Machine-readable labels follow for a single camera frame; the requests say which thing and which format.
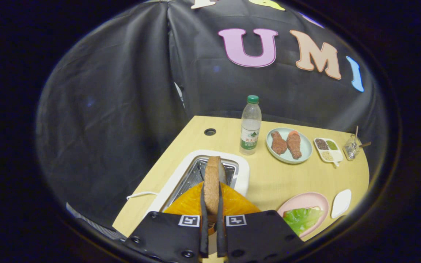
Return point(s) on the dark wooden stick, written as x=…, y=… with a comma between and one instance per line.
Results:
x=365, y=144

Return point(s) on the reddish brown meat piece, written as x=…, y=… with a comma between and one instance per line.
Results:
x=294, y=145

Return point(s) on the white divided condiment tray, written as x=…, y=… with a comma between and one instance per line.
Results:
x=336, y=156

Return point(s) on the brown bread slice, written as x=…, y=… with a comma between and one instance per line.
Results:
x=212, y=182

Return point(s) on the green lettuce leaf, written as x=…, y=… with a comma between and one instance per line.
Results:
x=300, y=219

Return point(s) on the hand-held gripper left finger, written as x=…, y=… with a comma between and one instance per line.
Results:
x=204, y=233

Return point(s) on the pale green round plate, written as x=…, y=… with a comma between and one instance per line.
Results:
x=307, y=148

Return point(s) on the black backdrop cloth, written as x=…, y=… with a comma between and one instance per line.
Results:
x=122, y=109

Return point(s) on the clear plastic water bottle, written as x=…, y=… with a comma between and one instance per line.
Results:
x=250, y=128

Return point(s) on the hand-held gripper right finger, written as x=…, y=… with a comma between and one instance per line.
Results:
x=220, y=233

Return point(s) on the light wooden stick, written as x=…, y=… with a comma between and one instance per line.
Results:
x=356, y=132

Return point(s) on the white rectangular plate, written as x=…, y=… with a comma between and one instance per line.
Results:
x=341, y=204

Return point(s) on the clear glass cup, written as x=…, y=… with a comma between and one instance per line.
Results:
x=351, y=150

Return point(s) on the grey ribbed chair back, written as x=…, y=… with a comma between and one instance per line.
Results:
x=93, y=224

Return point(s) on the pink round plate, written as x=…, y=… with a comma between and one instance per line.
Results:
x=302, y=200

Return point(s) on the white toaster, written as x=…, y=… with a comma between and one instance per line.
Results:
x=241, y=171

